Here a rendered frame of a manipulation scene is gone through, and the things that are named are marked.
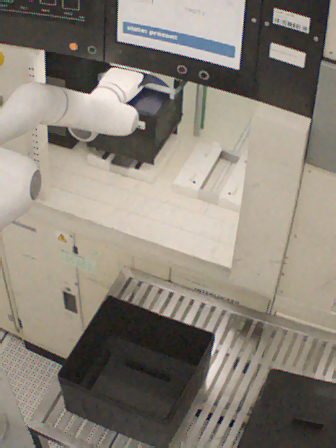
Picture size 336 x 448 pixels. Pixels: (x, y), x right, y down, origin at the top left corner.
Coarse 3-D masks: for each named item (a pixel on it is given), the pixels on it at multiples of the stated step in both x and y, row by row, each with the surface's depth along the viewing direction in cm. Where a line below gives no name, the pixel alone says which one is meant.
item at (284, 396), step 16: (272, 384) 158; (288, 384) 158; (304, 384) 158; (320, 384) 158; (256, 400) 165; (272, 400) 155; (288, 400) 155; (304, 400) 154; (320, 400) 154; (256, 416) 152; (272, 416) 151; (288, 416) 151; (304, 416) 149; (320, 416) 151; (256, 432) 148; (272, 432) 148; (288, 432) 148; (304, 432) 148; (320, 432) 148
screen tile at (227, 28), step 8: (184, 0) 133; (192, 0) 132; (200, 0) 132; (208, 0) 131; (216, 0) 130; (224, 0) 130; (208, 8) 132; (216, 8) 132; (224, 8) 131; (184, 16) 136; (192, 16) 135; (224, 16) 132; (232, 16) 132; (184, 24) 138; (192, 24) 137; (200, 24) 136; (208, 24) 135; (216, 24) 135; (224, 24) 134; (232, 24) 133; (208, 32) 137; (216, 32) 136; (224, 32) 135; (232, 32) 134
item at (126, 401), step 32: (96, 320) 164; (128, 320) 171; (160, 320) 165; (96, 352) 172; (128, 352) 175; (160, 352) 175; (192, 352) 169; (64, 384) 150; (96, 384) 167; (128, 384) 168; (160, 384) 168; (192, 384) 154; (96, 416) 156; (128, 416) 148; (160, 416) 161
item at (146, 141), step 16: (112, 64) 186; (176, 80) 199; (176, 96) 192; (144, 112) 186; (160, 112) 186; (176, 112) 202; (144, 128) 190; (160, 128) 193; (176, 128) 212; (96, 144) 201; (112, 144) 199; (128, 144) 196; (144, 144) 194; (160, 144) 197; (144, 160) 198
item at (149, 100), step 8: (144, 88) 200; (136, 96) 203; (144, 96) 202; (152, 96) 200; (160, 96) 199; (128, 104) 206; (136, 104) 205; (144, 104) 204; (152, 104) 203; (160, 104) 201; (152, 112) 205
